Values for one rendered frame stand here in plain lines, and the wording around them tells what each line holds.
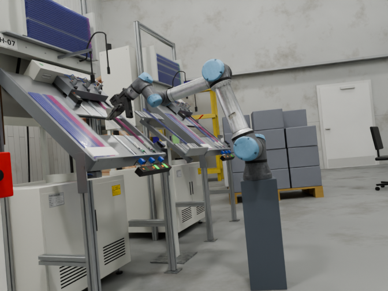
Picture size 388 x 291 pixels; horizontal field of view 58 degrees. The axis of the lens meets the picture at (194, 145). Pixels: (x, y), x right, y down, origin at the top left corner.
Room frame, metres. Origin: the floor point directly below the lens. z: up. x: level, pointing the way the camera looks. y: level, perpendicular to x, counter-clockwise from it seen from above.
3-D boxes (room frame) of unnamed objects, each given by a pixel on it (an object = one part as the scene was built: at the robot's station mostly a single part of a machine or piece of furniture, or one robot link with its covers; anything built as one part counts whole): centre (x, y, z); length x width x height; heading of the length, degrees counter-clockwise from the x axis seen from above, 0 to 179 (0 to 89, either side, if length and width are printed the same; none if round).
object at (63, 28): (2.06, 0.76, 1.52); 0.51 x 0.13 x 0.27; 158
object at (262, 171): (1.84, -0.32, 0.60); 0.15 x 0.15 x 0.10
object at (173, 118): (3.35, 0.19, 0.65); 1.01 x 0.73 x 1.29; 68
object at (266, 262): (1.84, -0.32, 0.28); 0.18 x 0.18 x 0.55; 82
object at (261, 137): (1.84, -0.32, 0.72); 0.13 x 0.12 x 0.14; 157
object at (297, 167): (4.94, -1.03, 0.60); 1.20 x 0.80 x 1.19; 85
